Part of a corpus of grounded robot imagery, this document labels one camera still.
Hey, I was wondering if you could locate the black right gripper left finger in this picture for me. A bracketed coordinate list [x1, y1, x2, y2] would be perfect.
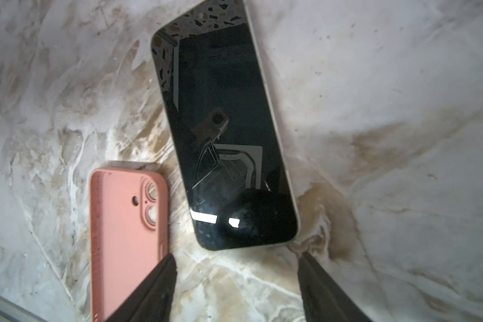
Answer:
[106, 253, 177, 322]

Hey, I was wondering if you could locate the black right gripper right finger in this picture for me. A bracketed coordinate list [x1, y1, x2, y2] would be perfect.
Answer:
[298, 252, 370, 321]

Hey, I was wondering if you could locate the pink phone case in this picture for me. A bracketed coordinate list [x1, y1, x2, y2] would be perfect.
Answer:
[89, 168, 169, 321]

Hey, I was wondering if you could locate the black smartphone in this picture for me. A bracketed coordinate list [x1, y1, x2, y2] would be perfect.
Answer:
[151, 1, 299, 251]

